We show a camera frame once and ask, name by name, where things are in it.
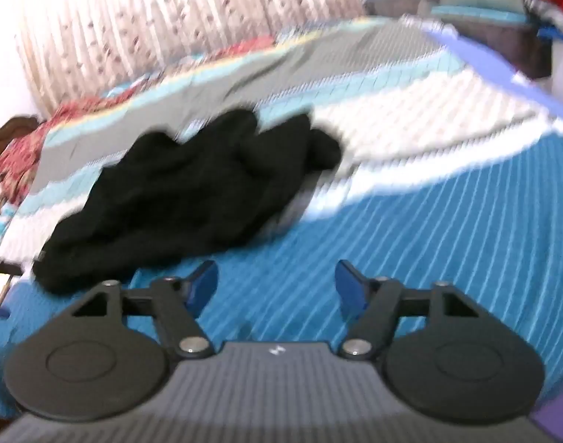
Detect black pants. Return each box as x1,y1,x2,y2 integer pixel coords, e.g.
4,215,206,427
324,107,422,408
33,108,342,295

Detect striped patterned bedsheet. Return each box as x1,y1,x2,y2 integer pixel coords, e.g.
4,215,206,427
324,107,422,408
0,14,563,421

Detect carved wooden headboard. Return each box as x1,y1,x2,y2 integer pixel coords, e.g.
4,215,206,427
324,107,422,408
0,116,39,154

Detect purple blue mattress edge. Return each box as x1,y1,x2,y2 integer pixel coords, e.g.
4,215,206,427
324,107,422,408
423,26,563,134

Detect floral beige curtain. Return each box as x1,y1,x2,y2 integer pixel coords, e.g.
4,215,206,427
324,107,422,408
16,0,364,115

